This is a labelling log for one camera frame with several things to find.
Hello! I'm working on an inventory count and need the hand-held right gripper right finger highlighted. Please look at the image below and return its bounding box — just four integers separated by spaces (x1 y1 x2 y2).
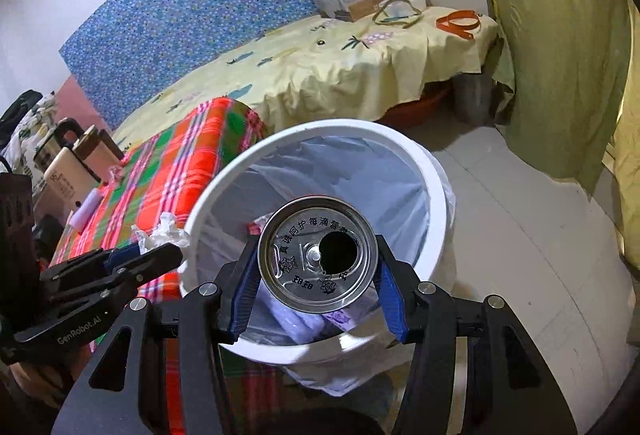
372 235 591 435

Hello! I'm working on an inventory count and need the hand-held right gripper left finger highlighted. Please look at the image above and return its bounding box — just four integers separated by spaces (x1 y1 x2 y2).
50 237 261 435

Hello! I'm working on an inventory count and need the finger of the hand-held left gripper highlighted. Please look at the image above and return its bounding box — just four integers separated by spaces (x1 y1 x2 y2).
39 246 141 286
45 242 183 316

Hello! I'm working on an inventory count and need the white tissue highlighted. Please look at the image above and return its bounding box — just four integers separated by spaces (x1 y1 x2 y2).
131 211 192 256

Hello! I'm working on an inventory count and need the red drink can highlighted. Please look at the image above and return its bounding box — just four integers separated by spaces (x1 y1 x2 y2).
256 195 379 316

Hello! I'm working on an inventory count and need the white trash bin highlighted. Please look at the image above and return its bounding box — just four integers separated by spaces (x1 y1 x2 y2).
177 120 458 396

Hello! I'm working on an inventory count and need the translucent bin liner bag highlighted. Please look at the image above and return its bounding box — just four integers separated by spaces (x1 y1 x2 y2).
197 137 458 396

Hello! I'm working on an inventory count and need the cream electric kettle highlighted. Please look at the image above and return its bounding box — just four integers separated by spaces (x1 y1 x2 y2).
42 135 101 216

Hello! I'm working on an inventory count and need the pineapple printed cloth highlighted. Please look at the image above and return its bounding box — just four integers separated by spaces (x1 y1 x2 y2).
0 95 58 176

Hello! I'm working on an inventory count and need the plaid tablecloth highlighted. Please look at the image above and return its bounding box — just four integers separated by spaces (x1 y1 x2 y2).
50 97 286 435

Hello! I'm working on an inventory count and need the black bag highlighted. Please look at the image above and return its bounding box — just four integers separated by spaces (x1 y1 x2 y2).
0 90 43 126

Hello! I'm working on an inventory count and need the red basin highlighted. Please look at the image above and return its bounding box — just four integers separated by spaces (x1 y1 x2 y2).
380 82 453 128

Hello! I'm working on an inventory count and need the yellow printed bedsheet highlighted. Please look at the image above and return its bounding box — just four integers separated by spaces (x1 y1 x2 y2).
112 5 516 146

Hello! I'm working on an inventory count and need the blue floral cloth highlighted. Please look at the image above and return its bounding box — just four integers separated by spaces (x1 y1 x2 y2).
59 0 331 116

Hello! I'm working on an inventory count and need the yellow-green curtain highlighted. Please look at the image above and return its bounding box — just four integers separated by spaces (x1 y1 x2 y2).
435 0 640 266

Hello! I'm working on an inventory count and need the steel kettle with black handle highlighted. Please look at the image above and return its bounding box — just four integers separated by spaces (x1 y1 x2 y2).
32 117 86 176

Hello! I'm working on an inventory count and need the cream mug with brown handle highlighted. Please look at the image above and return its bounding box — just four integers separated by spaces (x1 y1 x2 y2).
75 125 126 176

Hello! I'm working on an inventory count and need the orange strap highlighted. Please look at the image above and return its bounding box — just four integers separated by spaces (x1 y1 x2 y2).
434 10 482 40

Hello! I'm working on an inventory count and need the green strap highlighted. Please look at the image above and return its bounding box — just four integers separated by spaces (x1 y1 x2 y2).
372 0 425 26

